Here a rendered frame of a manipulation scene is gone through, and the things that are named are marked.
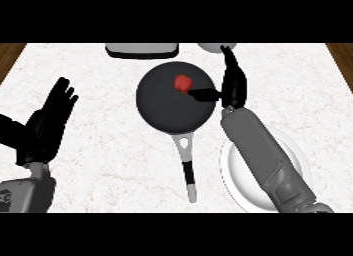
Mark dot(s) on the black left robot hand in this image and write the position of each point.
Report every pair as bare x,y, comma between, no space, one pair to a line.
46,126

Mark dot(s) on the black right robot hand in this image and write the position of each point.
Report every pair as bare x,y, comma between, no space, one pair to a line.
232,83

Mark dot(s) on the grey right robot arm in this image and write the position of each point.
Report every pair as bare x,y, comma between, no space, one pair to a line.
268,160

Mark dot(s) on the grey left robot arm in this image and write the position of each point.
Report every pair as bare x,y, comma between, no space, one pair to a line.
23,191

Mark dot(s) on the dark grey frying pan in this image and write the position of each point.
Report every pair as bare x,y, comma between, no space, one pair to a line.
176,100

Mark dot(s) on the white plate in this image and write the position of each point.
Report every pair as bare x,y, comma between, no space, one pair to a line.
240,180

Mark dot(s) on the pale grey round object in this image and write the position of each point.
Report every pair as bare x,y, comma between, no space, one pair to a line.
212,47

